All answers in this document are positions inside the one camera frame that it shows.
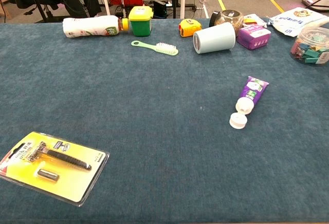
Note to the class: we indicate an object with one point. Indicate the purple toothpaste tube white cap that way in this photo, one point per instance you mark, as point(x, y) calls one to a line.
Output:
point(250, 90)

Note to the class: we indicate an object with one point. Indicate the green container yellow lid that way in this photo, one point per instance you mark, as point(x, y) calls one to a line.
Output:
point(140, 26)

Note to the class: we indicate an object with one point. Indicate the dark round glass jar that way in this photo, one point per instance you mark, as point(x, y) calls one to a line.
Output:
point(231, 17)

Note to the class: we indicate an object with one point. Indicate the blue table cloth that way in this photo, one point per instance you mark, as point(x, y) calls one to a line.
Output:
point(154, 105)

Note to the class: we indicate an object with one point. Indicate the light green brush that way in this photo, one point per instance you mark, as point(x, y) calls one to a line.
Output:
point(164, 49)

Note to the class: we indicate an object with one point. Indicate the yellow tape measure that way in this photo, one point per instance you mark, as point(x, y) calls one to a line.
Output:
point(189, 27)

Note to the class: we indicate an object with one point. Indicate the light blue cup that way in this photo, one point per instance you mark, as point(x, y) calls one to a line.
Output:
point(216, 37)

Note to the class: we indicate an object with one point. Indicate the black box device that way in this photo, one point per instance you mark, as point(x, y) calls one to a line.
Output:
point(159, 7)

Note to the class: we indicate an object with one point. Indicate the white drink bottle yellow cap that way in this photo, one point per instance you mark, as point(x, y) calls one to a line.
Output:
point(87, 26)

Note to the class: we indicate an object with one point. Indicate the purple tissue pack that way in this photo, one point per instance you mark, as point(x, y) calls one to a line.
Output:
point(253, 36)

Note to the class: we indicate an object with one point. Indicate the white snack packet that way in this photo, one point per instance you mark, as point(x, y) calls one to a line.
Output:
point(253, 18)

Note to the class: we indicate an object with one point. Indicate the yellow razor blister pack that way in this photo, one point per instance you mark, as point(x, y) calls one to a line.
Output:
point(64, 180)

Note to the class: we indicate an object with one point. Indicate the black office chair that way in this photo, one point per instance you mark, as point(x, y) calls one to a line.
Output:
point(51, 4)

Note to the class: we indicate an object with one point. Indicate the white bag blue print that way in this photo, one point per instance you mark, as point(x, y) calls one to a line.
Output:
point(290, 21)

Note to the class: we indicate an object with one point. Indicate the clear jar of binder clips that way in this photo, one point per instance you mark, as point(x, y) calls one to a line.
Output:
point(311, 46)

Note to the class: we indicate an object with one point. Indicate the black slanted stand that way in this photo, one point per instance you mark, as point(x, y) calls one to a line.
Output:
point(36, 0)

